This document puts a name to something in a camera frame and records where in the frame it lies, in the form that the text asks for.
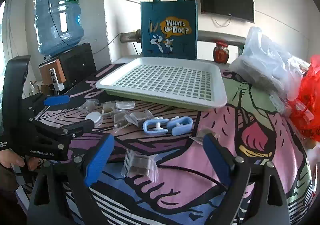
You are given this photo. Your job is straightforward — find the blue screw clip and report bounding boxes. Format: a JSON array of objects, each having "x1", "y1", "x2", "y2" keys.
[
  {"x1": 142, "y1": 116, "x2": 170, "y2": 136},
  {"x1": 166, "y1": 116, "x2": 193, "y2": 136}
]

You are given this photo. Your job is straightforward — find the clear round lid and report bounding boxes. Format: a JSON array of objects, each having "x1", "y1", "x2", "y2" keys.
[{"x1": 115, "y1": 101, "x2": 135, "y2": 109}]

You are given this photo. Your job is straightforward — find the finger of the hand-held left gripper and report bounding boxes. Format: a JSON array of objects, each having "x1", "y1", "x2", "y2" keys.
[
  {"x1": 32, "y1": 120, "x2": 94, "y2": 145},
  {"x1": 22, "y1": 94, "x2": 71, "y2": 118}
]

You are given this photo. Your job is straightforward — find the clear plastic bag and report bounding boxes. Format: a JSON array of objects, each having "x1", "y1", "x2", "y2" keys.
[{"x1": 229, "y1": 26, "x2": 312, "y2": 102}]

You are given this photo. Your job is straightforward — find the black wall television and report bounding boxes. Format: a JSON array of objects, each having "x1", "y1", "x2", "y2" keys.
[{"x1": 199, "y1": 0, "x2": 255, "y2": 23}]

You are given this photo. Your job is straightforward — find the white perforated tray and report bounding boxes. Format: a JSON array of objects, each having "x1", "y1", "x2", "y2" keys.
[{"x1": 95, "y1": 57, "x2": 228, "y2": 112}]

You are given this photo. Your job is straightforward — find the white plastic clips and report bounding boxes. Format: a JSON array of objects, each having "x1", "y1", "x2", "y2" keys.
[{"x1": 269, "y1": 91, "x2": 288, "y2": 115}]

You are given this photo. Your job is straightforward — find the cardboard box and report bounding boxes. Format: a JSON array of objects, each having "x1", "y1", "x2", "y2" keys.
[{"x1": 30, "y1": 81, "x2": 54, "y2": 95}]

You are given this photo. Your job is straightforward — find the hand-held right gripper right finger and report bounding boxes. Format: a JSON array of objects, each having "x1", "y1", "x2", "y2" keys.
[{"x1": 203, "y1": 133, "x2": 290, "y2": 225}]

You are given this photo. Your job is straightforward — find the white round cap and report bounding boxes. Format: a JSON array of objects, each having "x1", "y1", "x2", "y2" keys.
[{"x1": 84, "y1": 112, "x2": 103, "y2": 127}]

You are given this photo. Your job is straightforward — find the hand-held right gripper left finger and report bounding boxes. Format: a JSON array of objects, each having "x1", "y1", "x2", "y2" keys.
[{"x1": 27, "y1": 134, "x2": 115, "y2": 225}]

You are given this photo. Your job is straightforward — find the person's left hand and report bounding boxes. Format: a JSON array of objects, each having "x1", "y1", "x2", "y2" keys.
[{"x1": 0, "y1": 151, "x2": 40, "y2": 172}]

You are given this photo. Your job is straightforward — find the red plastic bag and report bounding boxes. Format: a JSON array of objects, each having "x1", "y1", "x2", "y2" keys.
[{"x1": 287, "y1": 55, "x2": 320, "y2": 140}]

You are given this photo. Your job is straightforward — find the grey metal pipe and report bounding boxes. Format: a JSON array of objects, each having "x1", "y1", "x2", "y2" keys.
[{"x1": 120, "y1": 29, "x2": 247, "y2": 47}]

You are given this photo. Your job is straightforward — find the blue water bottle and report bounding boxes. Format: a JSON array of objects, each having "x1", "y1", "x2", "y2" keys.
[{"x1": 34, "y1": 0, "x2": 84, "y2": 57}]

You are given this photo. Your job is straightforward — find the brown round object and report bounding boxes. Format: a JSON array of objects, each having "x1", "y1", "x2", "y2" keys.
[{"x1": 306, "y1": 137, "x2": 320, "y2": 149}]

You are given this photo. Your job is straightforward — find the black water dispenser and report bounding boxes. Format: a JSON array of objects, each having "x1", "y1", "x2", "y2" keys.
[{"x1": 39, "y1": 42, "x2": 97, "y2": 95}]

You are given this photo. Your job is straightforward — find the red sauce jar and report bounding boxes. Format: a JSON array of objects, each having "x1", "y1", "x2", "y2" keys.
[{"x1": 213, "y1": 41, "x2": 230, "y2": 64}]

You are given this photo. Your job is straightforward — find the teal cartoon tote bag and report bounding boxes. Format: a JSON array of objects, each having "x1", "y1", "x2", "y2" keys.
[{"x1": 140, "y1": 0, "x2": 198, "y2": 60}]

